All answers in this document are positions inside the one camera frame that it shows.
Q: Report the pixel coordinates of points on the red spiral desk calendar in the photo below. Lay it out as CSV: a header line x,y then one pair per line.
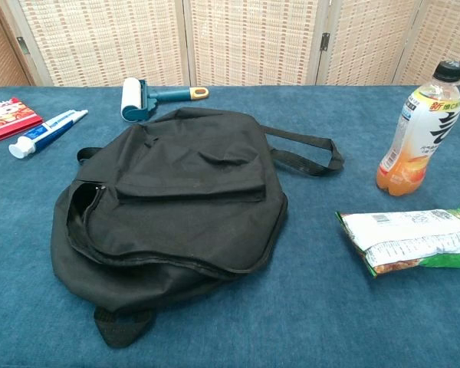
x,y
7,119

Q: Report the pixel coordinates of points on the teal lint roller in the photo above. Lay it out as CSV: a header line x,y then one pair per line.
x,y
132,97

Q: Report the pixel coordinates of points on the blue table cloth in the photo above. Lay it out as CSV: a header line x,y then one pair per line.
x,y
368,326

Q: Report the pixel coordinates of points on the green white snack packet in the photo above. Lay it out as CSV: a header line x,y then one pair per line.
x,y
406,237

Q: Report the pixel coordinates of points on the orange drink bottle black cap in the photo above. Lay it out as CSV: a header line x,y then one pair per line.
x,y
418,153

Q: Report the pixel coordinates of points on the blue white toothpaste tube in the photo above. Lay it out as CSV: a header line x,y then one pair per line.
x,y
46,132

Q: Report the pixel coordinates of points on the black fabric backpack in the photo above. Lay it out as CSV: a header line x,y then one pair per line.
x,y
176,211

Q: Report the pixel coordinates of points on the woven folding screen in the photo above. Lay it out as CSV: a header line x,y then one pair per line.
x,y
253,38

